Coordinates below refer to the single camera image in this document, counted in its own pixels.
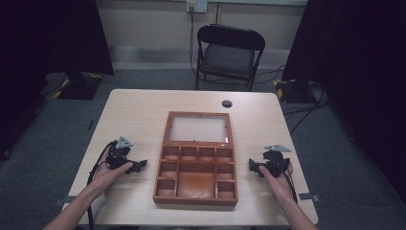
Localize black floor cables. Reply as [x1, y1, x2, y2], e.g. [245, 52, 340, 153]
[282, 90, 330, 136]

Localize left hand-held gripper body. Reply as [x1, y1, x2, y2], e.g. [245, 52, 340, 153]
[105, 136, 138, 171]

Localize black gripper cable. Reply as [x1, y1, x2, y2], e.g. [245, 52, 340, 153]
[86, 140, 119, 230]
[278, 161, 300, 205]

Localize wooden compartment box with lid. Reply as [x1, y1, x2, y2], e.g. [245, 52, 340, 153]
[152, 110, 239, 207]

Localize black folding chair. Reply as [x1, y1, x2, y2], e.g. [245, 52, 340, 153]
[194, 23, 267, 93]

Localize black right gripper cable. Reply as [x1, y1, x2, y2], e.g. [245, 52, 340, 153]
[278, 161, 300, 205]

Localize white wall outlet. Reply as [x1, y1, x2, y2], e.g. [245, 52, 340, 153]
[186, 0, 209, 14]

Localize person's left hand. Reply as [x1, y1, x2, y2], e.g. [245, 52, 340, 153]
[85, 159, 135, 199]

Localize grey table bracket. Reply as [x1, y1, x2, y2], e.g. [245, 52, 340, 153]
[53, 195, 79, 208]
[298, 192, 321, 203]

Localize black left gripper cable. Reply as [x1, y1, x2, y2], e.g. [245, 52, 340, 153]
[86, 140, 119, 230]

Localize black stand base yellow tape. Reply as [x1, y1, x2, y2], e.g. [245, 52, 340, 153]
[273, 78, 318, 104]
[52, 71, 105, 101]

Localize black curtain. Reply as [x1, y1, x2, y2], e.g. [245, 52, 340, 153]
[0, 0, 115, 161]
[282, 0, 406, 205]

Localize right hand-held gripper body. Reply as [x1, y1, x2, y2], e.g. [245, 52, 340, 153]
[261, 144, 292, 177]

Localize black cable from wall outlet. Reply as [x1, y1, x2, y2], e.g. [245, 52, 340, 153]
[189, 5, 205, 80]

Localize person's right hand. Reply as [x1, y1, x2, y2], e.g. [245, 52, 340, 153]
[259, 162, 297, 205]

